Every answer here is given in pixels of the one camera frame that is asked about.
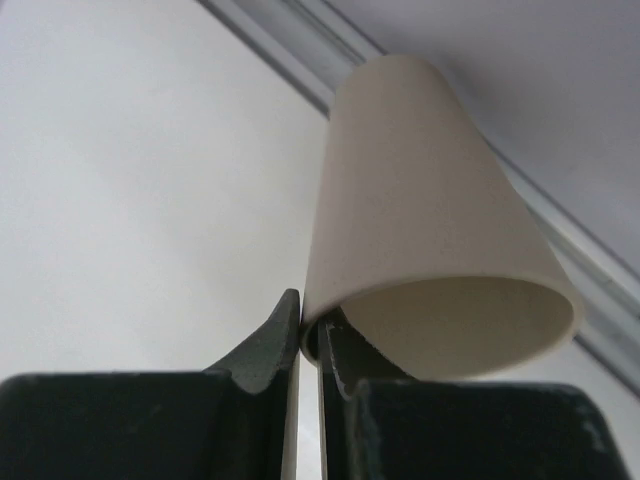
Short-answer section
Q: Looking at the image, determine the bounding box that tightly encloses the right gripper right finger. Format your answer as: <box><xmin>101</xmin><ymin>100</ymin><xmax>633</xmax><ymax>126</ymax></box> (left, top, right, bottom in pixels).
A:
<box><xmin>317</xmin><ymin>319</ymin><xmax>629</xmax><ymax>479</ymax></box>

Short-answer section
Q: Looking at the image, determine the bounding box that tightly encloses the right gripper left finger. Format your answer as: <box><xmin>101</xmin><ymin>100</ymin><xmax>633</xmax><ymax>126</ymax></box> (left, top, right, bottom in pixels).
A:
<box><xmin>1</xmin><ymin>289</ymin><xmax>300</xmax><ymax>479</ymax></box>

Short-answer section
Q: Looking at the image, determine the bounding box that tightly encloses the beige paper cup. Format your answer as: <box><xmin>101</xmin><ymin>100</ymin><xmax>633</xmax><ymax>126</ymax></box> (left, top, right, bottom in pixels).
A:
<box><xmin>301</xmin><ymin>55</ymin><xmax>584</xmax><ymax>380</ymax></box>

